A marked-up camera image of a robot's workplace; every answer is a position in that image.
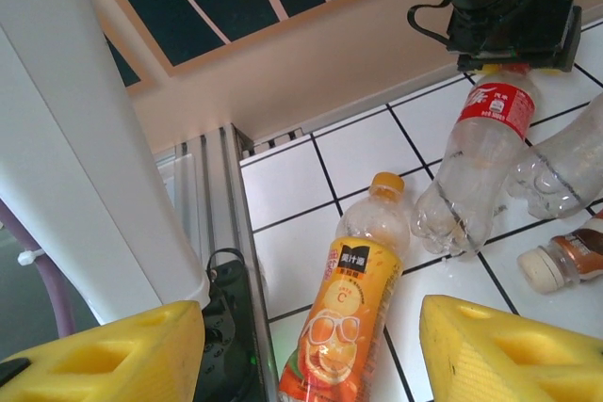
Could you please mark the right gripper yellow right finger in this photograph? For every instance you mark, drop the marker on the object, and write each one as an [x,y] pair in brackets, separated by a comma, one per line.
[509,359]

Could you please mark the wide aluminium mounting rail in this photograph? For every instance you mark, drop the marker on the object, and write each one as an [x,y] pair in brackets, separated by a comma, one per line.
[221,176]

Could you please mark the Coca-Cola bottle red cap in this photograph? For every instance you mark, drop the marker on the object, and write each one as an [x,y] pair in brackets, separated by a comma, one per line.
[494,110]
[556,171]

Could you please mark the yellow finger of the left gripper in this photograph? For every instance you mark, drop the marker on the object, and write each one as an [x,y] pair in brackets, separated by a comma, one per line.
[494,65]
[549,20]

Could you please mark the orange juice bottle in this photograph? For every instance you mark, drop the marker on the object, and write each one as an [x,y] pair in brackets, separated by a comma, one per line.
[348,298]

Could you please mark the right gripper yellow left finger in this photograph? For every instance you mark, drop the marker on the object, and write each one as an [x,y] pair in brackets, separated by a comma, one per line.
[94,364]

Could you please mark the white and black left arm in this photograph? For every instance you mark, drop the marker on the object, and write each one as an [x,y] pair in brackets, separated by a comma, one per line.
[70,91]

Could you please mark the brown label bottle cream cap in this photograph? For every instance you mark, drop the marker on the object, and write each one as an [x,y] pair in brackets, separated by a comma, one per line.
[579,251]

